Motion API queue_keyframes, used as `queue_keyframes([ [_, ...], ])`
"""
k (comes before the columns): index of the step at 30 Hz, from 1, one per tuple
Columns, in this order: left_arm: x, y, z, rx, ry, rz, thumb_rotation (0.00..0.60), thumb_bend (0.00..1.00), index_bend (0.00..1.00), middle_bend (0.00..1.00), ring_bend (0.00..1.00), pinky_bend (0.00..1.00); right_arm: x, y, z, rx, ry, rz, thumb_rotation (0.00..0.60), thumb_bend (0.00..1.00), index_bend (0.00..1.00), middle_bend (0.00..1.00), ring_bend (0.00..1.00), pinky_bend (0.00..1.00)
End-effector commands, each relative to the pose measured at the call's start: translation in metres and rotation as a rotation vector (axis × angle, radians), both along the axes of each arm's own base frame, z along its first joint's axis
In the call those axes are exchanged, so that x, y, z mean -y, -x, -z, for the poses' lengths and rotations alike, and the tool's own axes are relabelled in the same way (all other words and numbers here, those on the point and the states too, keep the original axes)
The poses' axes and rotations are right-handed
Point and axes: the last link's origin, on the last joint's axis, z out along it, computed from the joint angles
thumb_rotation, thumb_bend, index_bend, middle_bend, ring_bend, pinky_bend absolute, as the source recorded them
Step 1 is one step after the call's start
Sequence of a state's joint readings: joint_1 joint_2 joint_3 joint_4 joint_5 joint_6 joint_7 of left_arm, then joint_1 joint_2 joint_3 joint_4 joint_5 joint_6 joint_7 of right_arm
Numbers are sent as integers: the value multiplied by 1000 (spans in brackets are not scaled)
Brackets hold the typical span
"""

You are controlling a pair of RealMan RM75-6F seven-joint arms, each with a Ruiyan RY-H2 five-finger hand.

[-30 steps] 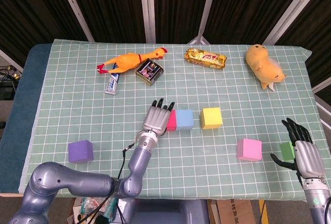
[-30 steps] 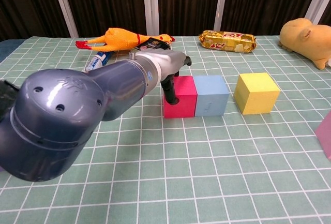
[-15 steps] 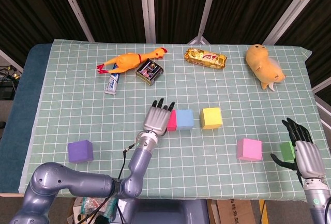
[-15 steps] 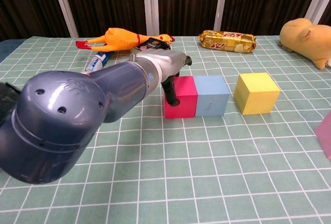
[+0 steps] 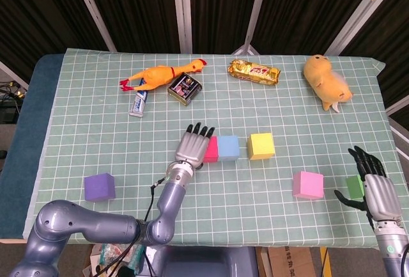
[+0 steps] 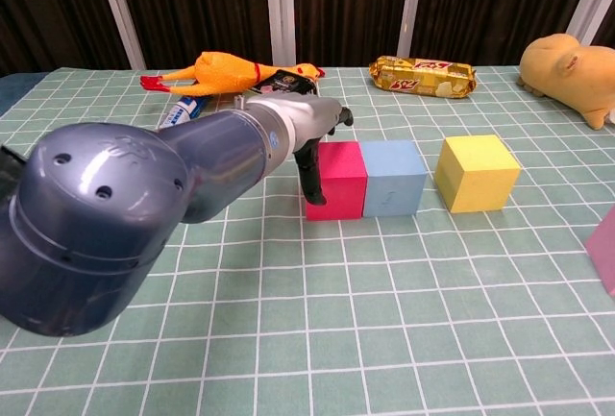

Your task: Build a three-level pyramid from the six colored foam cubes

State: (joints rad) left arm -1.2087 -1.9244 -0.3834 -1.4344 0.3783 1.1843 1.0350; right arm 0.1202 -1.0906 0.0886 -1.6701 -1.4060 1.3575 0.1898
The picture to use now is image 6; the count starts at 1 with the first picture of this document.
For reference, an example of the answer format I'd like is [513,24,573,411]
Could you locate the red foam cube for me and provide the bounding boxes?
[305,141,368,222]

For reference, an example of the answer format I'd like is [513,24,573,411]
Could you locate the black rectangular tin can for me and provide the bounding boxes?
[254,69,319,99]

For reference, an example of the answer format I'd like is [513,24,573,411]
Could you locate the pink foam cube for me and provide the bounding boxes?
[585,204,615,298]

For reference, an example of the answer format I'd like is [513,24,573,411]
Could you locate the black pleated curtain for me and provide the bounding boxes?
[0,0,615,76]

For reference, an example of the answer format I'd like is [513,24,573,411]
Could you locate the dark blue table pad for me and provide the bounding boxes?
[0,67,63,117]

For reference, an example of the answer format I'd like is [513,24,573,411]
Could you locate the white blue toothpaste tube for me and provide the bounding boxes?
[158,93,213,132]

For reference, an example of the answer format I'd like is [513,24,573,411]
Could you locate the gold biscuit packet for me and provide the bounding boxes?
[368,55,479,100]

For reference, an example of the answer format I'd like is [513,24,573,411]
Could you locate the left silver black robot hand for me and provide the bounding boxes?
[287,95,356,207]

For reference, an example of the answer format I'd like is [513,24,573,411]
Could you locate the yellow foam cube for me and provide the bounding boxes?
[434,135,523,214]

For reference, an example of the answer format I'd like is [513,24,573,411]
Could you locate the green checkered tablecloth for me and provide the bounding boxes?
[0,65,615,416]

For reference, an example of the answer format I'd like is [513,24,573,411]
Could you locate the orange rubber chicken toy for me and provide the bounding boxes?
[139,51,327,98]

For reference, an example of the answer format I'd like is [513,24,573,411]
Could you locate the blue foam cube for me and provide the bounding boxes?
[359,139,428,219]

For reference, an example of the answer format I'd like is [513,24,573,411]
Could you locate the yellow plush animal toy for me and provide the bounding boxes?
[516,34,615,130]

